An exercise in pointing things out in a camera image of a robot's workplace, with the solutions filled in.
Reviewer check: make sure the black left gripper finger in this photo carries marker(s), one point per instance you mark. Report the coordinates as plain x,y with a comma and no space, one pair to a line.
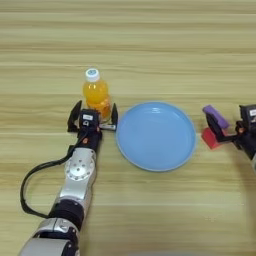
74,120
114,116

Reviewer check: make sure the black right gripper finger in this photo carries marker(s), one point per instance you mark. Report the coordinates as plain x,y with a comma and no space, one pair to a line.
215,131

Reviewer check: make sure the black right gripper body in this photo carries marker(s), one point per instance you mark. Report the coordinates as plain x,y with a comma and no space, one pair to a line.
246,140

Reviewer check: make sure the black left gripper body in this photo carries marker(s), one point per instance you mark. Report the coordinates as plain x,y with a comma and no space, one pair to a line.
90,140

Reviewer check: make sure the red cube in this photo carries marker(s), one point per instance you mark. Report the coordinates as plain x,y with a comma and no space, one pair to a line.
208,138

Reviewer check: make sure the purple rectangular block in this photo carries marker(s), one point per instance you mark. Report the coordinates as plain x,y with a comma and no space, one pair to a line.
216,116

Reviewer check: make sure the orange juice bottle white cap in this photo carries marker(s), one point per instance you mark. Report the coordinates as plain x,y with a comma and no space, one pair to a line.
96,95

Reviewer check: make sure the blue round plate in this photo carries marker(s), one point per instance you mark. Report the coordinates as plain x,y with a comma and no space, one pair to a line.
156,136

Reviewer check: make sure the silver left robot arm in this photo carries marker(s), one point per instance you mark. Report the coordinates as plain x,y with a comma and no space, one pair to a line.
78,173

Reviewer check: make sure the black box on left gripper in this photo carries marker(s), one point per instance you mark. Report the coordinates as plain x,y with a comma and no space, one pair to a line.
89,118

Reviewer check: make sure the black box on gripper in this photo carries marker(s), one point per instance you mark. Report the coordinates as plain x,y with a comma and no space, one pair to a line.
89,118
248,115

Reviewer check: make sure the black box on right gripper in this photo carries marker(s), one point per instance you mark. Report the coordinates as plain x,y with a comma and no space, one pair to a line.
248,115

